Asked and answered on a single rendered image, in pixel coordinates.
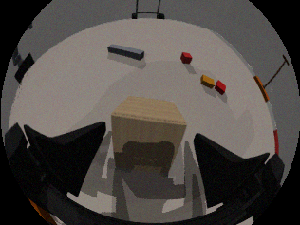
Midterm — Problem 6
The red block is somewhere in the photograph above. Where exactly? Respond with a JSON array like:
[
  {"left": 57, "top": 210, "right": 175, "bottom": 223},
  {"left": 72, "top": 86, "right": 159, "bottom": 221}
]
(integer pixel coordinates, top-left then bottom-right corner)
[
  {"left": 215, "top": 81, "right": 226, "bottom": 94},
  {"left": 180, "top": 51, "right": 192, "bottom": 64}
]

